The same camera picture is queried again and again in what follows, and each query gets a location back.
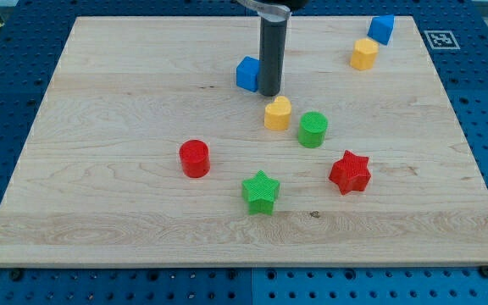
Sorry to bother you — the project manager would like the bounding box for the blue triangular prism block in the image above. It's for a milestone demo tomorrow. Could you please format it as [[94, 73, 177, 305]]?
[[367, 14, 395, 45]]

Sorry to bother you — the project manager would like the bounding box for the yellow heart block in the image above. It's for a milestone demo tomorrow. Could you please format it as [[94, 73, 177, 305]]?
[[263, 96, 292, 130]]

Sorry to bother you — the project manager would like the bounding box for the light wooden board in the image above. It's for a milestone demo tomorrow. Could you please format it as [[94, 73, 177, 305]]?
[[0, 16, 488, 269]]

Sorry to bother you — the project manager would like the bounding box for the green cylinder block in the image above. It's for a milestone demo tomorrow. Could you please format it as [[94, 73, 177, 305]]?
[[297, 112, 328, 148]]

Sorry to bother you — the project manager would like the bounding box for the robot arm end black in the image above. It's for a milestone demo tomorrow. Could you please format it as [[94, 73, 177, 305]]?
[[236, 0, 309, 22]]

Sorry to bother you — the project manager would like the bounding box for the red cylinder block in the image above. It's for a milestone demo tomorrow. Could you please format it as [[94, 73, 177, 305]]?
[[179, 139, 210, 178]]

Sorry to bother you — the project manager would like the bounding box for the green star block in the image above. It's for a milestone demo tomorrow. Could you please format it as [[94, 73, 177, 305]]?
[[241, 170, 280, 215]]

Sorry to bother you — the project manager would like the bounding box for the yellow hexagon block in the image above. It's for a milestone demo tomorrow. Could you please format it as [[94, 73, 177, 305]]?
[[350, 38, 380, 70]]

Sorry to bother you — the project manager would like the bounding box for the red star block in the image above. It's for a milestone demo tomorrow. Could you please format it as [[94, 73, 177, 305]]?
[[329, 150, 371, 195]]

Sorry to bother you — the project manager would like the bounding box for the blue cube block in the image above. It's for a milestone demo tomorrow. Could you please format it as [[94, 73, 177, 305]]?
[[236, 56, 259, 92]]

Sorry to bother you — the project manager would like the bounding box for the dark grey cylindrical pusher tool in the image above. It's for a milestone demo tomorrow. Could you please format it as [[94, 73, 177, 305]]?
[[258, 15, 287, 97]]

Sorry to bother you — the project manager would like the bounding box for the white fiducial marker tag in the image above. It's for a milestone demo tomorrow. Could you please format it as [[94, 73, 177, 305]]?
[[424, 30, 460, 50]]

